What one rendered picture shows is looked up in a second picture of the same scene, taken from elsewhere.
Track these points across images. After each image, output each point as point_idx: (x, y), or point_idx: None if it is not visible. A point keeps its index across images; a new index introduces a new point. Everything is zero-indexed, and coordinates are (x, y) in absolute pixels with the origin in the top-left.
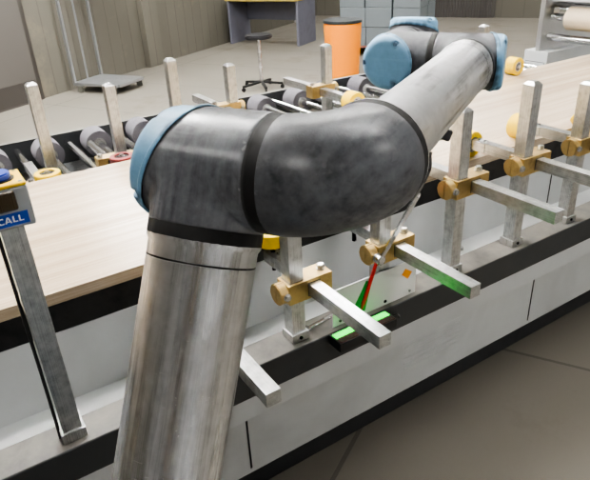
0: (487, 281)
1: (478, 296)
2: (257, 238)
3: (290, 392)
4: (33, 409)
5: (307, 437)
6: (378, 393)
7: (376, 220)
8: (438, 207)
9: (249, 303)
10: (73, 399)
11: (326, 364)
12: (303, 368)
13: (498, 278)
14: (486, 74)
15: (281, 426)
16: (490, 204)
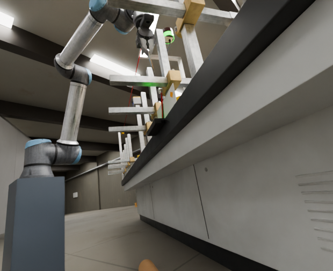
0: (212, 76)
1: (240, 101)
2: (71, 80)
3: (163, 163)
4: None
5: (232, 247)
6: (289, 258)
7: (57, 69)
8: None
9: (71, 90)
10: (140, 144)
11: (167, 152)
12: (153, 146)
13: (224, 65)
14: (86, 15)
15: (215, 219)
16: None
